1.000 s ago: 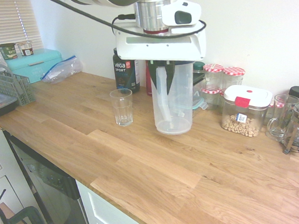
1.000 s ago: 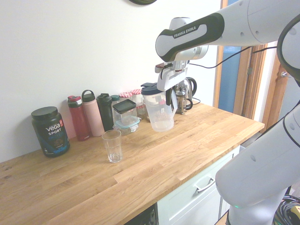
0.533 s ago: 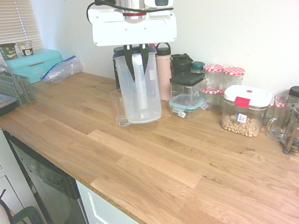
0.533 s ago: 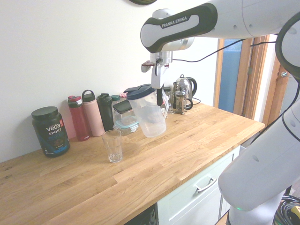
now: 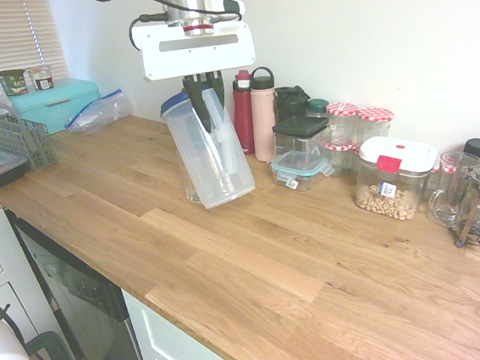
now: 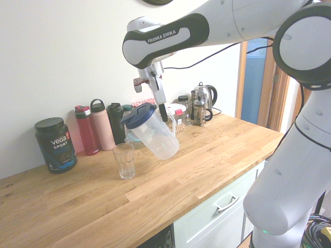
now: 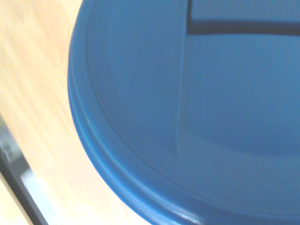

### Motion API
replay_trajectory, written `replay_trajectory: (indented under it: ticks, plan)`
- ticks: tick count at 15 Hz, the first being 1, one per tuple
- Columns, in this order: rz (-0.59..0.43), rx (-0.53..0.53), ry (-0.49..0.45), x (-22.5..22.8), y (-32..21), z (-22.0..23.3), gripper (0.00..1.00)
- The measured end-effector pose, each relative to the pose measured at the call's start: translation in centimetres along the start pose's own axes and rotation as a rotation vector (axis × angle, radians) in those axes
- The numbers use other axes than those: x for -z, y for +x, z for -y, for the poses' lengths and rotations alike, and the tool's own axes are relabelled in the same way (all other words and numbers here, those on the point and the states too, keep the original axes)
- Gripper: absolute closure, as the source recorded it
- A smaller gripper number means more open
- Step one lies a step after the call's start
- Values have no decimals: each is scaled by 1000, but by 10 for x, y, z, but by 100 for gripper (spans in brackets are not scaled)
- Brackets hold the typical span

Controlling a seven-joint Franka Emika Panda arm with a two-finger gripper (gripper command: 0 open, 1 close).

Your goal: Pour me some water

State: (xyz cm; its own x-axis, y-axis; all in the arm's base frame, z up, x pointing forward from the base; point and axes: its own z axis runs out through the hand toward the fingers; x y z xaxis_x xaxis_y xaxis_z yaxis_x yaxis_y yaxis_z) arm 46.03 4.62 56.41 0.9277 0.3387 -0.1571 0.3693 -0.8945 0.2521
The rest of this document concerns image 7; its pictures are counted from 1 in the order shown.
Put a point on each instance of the blue plastic plate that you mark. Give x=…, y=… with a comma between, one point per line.
x=187, y=112

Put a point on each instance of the dark metal table edge frame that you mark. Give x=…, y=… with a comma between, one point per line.
x=16, y=178

